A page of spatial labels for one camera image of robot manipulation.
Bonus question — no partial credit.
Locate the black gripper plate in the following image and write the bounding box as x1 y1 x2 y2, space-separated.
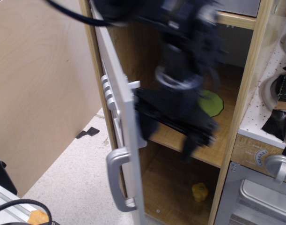
134 86 218 163

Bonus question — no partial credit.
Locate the silver fridge door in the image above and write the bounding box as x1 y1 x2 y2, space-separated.
90 4 148 225

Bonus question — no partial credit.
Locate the silver fridge door handle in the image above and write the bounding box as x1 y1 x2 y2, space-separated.
106 147 137 212

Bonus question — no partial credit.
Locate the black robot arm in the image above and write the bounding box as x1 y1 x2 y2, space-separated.
49 0 224 162

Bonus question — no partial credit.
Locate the green toy plate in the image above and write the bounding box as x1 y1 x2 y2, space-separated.
198 90 224 117

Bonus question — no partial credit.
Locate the yellow toy pepper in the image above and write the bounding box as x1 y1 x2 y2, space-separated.
191 182 209 203

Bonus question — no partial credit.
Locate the black tape on floor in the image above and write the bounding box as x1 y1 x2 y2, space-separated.
76 127 100 139

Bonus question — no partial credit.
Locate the silver dispenser panel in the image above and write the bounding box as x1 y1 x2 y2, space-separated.
101 60 124 147

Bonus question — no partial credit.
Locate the silver oven door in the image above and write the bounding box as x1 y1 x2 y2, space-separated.
214 162 286 225

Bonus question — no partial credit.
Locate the silver oven knob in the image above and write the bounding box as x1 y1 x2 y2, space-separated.
264 155 286 185

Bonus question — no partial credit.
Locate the plywood side board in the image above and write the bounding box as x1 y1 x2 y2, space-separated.
0 0 101 196

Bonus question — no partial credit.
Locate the white speckled countertop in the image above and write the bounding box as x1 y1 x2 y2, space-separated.
238 24 286 149

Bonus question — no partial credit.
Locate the silver freezer door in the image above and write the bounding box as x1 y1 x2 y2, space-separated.
217 0 261 17

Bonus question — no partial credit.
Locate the orange tape piece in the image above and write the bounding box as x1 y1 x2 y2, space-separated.
27 210 49 225

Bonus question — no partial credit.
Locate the black box at left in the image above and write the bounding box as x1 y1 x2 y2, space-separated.
0 160 18 195

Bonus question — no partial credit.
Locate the wooden kitchen cabinet frame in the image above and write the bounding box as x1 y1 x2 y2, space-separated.
86 0 286 225

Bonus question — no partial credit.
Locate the silver oven door handle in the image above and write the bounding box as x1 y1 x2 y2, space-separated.
239 180 286 219

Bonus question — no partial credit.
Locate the aluminium extrusion rail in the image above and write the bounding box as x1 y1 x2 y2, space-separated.
0 186 36 225

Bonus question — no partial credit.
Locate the black braided cable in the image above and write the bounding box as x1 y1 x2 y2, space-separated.
0 199 52 225

